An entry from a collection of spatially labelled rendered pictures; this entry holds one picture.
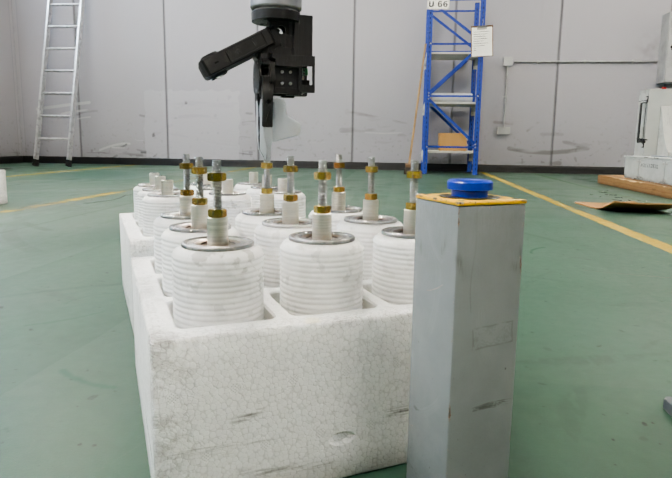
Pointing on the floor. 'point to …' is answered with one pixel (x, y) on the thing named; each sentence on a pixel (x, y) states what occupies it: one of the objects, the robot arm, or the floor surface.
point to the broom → (415, 115)
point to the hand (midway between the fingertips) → (262, 152)
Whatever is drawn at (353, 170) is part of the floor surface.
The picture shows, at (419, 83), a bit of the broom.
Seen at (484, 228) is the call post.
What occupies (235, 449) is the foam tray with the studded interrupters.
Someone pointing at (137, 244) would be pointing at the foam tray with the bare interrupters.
